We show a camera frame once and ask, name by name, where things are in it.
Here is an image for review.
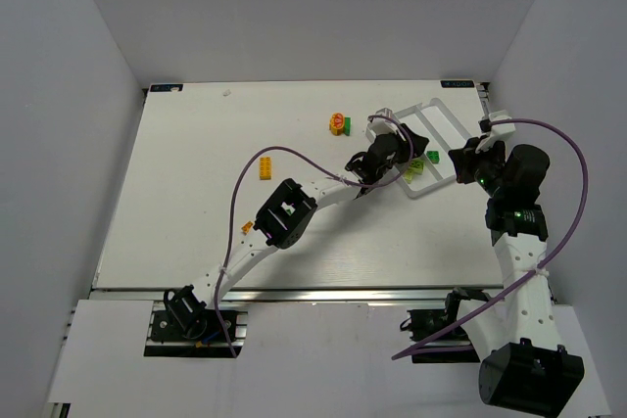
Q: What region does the lime green 2x3 brick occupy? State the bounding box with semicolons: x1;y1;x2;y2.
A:
409;159;424;174

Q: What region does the dark green brick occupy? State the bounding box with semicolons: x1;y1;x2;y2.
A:
343;116;352;136

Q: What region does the yellow round printed brick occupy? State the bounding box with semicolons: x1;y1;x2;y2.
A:
329;113;346;136

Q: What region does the lime green 2x2 brick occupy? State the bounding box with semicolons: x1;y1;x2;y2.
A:
403;169;415;184

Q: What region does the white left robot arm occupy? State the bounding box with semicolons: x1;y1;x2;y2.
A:
164;117;429;339

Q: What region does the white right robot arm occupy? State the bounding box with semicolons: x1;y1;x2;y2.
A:
447;137;585;417

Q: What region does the white three-compartment tray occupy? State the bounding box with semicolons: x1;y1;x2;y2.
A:
392;97;472;199

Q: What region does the right blue table label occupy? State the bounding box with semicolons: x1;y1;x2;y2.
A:
440;79;475;89

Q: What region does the blue table label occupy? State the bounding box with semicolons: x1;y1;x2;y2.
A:
440;79;475;89
149;84;183;93

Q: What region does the yellow 2x4 brick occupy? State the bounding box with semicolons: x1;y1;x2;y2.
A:
259;156;272;181

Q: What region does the yellow upside-down brick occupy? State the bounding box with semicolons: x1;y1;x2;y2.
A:
241;221;253;234

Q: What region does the left blue table label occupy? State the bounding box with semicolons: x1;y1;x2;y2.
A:
149;84;183;93

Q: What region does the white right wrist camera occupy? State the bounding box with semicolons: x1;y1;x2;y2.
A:
476;111;515;153

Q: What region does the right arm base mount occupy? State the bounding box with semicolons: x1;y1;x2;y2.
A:
401;290;486;365

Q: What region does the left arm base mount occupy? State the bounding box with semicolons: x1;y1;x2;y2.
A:
144;286;247;359

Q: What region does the aluminium table rail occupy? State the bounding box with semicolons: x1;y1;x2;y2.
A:
89;287;453;304

